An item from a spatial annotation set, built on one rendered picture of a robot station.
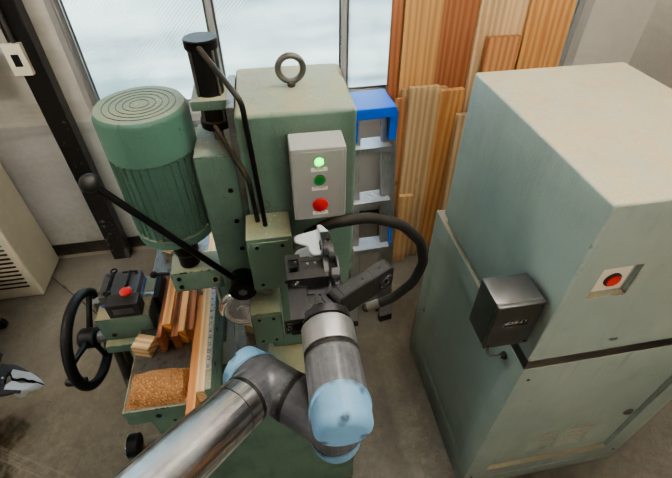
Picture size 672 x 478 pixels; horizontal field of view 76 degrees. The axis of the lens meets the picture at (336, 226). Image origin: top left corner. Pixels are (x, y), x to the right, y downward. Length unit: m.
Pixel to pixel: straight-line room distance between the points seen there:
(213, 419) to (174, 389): 0.53
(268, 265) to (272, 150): 0.24
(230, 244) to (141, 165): 0.27
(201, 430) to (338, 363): 0.18
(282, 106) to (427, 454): 1.59
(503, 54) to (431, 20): 0.38
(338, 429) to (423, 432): 1.54
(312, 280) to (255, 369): 0.15
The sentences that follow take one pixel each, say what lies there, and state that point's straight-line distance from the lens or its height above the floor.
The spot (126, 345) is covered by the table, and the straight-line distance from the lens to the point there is 1.32.
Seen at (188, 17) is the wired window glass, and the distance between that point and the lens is 2.25.
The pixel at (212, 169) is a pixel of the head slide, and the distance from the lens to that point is 0.89.
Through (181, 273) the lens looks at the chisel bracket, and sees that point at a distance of 1.15.
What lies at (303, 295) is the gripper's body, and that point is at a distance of 0.64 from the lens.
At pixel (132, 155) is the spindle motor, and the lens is 0.88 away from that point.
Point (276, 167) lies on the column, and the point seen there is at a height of 1.41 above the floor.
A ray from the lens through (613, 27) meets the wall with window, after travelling 2.86.
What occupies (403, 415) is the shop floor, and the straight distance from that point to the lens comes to 2.08.
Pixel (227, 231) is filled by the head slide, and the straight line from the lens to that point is 0.99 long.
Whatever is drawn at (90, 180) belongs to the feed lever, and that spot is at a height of 1.44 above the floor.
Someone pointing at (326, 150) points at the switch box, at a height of 1.47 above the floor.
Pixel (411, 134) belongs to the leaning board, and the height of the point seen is 0.81.
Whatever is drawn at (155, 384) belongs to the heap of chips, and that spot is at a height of 0.94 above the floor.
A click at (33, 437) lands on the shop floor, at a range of 2.39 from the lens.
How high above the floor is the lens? 1.87
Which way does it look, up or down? 42 degrees down
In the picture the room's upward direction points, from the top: straight up
